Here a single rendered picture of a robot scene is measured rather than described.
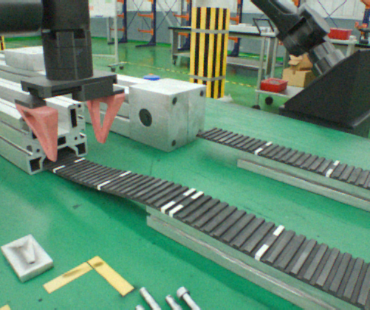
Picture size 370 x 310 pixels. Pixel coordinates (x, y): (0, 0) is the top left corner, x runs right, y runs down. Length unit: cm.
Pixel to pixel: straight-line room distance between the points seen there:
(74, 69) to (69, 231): 18
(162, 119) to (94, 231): 23
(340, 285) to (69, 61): 34
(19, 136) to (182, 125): 25
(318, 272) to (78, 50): 32
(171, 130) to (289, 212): 23
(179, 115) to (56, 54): 22
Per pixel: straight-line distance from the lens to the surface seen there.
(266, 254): 27
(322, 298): 27
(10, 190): 45
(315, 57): 88
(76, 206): 39
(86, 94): 39
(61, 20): 38
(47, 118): 37
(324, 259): 28
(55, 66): 39
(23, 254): 32
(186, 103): 52
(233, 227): 29
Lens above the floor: 99
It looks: 24 degrees down
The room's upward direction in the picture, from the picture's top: 2 degrees clockwise
